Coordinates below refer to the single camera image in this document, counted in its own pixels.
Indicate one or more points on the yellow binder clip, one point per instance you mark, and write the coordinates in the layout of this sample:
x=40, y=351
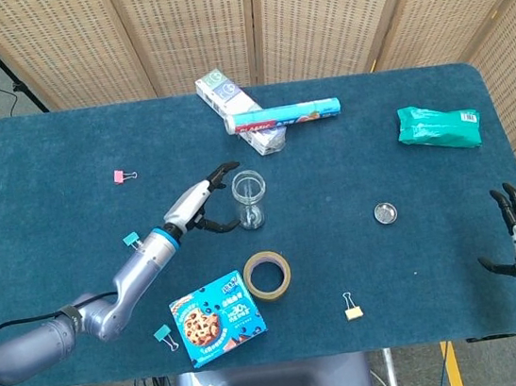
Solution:
x=354, y=314

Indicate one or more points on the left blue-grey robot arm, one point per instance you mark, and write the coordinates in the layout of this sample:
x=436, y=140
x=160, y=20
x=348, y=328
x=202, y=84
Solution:
x=131, y=276

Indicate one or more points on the yellow packing tape roll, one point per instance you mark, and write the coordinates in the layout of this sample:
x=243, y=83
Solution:
x=251, y=289

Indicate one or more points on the small round metal lid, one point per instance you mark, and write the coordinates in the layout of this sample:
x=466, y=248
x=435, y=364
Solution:
x=385, y=213

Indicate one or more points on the blue cookie box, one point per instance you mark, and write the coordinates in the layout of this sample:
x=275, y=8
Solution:
x=217, y=319

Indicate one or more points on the white table leg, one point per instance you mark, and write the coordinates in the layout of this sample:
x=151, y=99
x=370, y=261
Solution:
x=391, y=375

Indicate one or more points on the teal binder clip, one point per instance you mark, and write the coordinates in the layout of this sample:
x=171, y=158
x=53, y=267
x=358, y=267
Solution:
x=161, y=332
x=129, y=240

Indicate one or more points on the green tissue pack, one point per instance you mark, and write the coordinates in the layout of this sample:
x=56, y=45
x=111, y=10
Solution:
x=437, y=127

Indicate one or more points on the yellow floor tape strip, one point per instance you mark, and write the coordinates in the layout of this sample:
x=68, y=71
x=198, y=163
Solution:
x=452, y=367

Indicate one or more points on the dark teal table cloth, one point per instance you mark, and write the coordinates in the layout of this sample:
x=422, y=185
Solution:
x=332, y=178

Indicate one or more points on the blue plastic wrap roll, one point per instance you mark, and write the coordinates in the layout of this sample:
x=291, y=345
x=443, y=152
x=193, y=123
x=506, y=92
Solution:
x=286, y=114

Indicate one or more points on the long white carton box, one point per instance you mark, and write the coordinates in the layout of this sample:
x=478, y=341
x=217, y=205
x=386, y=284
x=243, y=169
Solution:
x=221, y=95

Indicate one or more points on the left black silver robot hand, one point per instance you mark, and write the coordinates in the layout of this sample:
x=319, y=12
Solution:
x=189, y=209

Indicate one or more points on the pink binder clip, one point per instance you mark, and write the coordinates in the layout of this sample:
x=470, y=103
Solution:
x=119, y=176

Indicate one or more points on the woven wicker folding screen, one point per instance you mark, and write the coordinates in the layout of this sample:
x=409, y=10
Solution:
x=188, y=26

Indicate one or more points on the clear glass jar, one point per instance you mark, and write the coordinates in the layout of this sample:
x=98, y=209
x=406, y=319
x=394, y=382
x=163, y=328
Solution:
x=251, y=203

